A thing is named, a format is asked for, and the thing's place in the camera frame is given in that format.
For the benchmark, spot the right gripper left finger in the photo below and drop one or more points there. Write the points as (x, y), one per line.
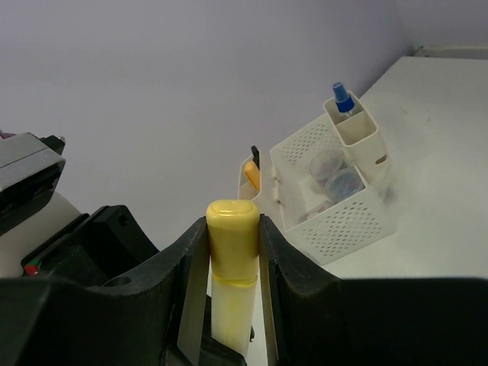
(150, 315)

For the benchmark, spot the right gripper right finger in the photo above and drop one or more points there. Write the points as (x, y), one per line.
(312, 317)

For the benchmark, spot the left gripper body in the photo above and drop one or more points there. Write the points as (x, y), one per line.
(92, 249)

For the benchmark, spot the yellow highlighter marker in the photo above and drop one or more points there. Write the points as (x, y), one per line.
(232, 306)

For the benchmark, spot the yellow marker cap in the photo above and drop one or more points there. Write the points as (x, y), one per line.
(233, 235)

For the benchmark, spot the clear jar blue beads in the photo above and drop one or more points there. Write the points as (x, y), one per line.
(343, 184)

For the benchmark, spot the clear jar purple contents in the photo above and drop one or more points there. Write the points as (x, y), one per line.
(325, 164)

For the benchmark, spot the orange marker cap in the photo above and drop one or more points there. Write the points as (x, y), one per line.
(252, 173)

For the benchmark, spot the black handled scissors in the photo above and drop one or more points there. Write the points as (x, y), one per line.
(255, 156)

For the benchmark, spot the clear spray bottle blue cap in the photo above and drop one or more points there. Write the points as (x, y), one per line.
(343, 100)

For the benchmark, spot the clear organizer bin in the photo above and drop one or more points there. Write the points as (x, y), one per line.
(325, 220)

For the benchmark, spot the cream divided box front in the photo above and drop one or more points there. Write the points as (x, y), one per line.
(246, 190)

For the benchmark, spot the cream divided box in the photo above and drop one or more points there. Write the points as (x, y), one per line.
(246, 190)
(360, 137)

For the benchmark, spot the cream divided box rear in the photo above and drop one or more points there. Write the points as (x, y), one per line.
(360, 137)

